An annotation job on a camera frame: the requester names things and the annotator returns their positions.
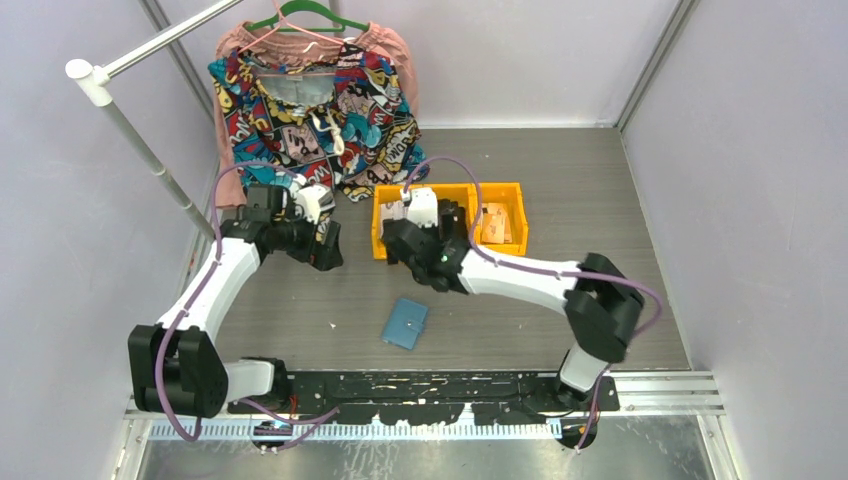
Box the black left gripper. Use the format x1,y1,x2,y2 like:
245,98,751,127
271,202,342,271

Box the yellow three-compartment bin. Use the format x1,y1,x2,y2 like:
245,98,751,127
371,182,529,260

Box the blue leather card holder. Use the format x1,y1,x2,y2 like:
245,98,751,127
381,298,429,350

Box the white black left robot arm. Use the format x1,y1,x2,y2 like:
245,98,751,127
128,184,343,418

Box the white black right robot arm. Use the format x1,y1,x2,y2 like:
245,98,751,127
381,219,645,411

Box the orange cards stack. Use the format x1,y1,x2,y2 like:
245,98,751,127
481,202,512,244

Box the silver cards stack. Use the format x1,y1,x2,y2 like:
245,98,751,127
378,200,408,227

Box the pink clothes hanger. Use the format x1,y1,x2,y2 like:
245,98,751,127
239,1,346,60

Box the green clothes hanger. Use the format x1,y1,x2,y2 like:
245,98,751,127
246,0,369,33

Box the white metal clothes rack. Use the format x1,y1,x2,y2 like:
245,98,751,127
65,0,239,239

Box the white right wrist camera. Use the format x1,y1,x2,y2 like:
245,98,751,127
401,187,439,228

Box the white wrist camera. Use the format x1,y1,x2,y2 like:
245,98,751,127
401,187,439,228
294,184,335,225

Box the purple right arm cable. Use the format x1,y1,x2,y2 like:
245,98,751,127
402,156,664,454

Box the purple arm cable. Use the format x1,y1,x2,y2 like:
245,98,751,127
153,160,340,454
402,156,664,454

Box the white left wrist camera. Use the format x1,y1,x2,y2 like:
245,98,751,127
294,184,335,225

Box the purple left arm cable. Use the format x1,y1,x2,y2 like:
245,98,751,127
153,160,340,454

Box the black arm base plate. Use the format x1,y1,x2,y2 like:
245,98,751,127
256,370,591,426

